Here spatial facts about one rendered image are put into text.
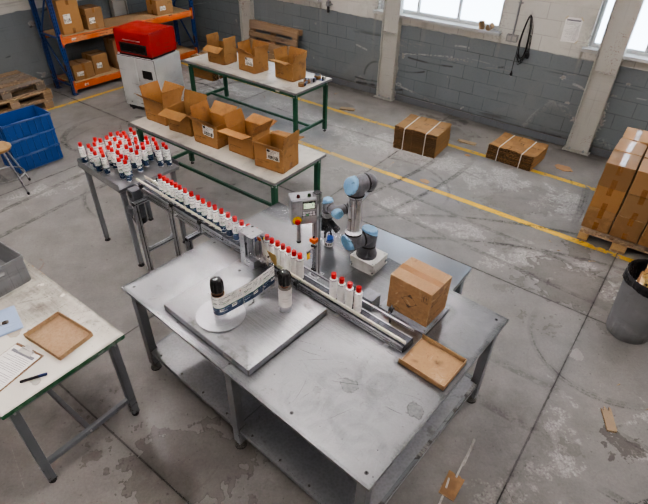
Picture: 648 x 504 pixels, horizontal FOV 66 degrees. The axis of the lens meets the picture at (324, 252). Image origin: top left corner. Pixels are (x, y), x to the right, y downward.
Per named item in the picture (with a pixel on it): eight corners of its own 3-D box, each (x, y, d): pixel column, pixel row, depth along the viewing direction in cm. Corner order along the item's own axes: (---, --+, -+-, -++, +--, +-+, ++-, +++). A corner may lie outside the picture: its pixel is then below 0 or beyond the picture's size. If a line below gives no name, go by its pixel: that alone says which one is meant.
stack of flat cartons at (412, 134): (391, 147, 710) (394, 125, 691) (407, 134, 747) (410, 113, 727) (434, 159, 683) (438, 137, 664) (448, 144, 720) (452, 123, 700)
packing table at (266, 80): (190, 109, 803) (183, 59, 756) (227, 96, 854) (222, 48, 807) (296, 148, 699) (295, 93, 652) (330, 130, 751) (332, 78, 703)
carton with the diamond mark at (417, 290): (386, 305, 328) (390, 273, 311) (406, 287, 342) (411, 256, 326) (425, 327, 312) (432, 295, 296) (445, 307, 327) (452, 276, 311)
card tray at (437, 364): (398, 362, 292) (398, 358, 290) (422, 338, 308) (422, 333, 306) (443, 391, 277) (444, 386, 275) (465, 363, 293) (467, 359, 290)
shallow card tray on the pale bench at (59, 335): (24, 337, 305) (22, 333, 303) (59, 314, 322) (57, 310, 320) (60, 361, 292) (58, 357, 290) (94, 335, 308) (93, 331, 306)
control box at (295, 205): (288, 217, 329) (288, 192, 317) (314, 215, 332) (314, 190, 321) (291, 226, 321) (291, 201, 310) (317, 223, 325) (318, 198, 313)
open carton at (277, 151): (246, 168, 487) (243, 132, 464) (277, 149, 522) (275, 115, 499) (278, 179, 471) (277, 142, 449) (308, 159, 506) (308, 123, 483)
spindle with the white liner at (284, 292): (275, 308, 319) (273, 272, 301) (285, 300, 325) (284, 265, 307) (285, 314, 315) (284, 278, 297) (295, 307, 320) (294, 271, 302)
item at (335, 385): (121, 289, 341) (121, 287, 339) (278, 203, 432) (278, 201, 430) (368, 492, 233) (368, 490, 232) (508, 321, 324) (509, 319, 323)
